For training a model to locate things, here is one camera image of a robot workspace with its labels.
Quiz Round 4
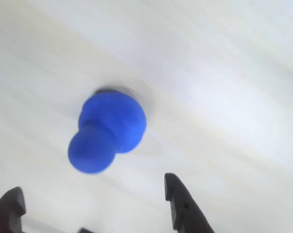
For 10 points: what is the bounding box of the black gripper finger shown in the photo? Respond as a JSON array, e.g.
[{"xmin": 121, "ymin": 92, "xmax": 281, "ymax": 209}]
[
  {"xmin": 0, "ymin": 186, "xmax": 27, "ymax": 233},
  {"xmin": 164, "ymin": 172, "xmax": 215, "ymax": 233}
]

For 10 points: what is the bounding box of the blue rubber duck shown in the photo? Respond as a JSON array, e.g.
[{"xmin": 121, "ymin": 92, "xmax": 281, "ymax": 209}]
[{"xmin": 68, "ymin": 91, "xmax": 147, "ymax": 175}]

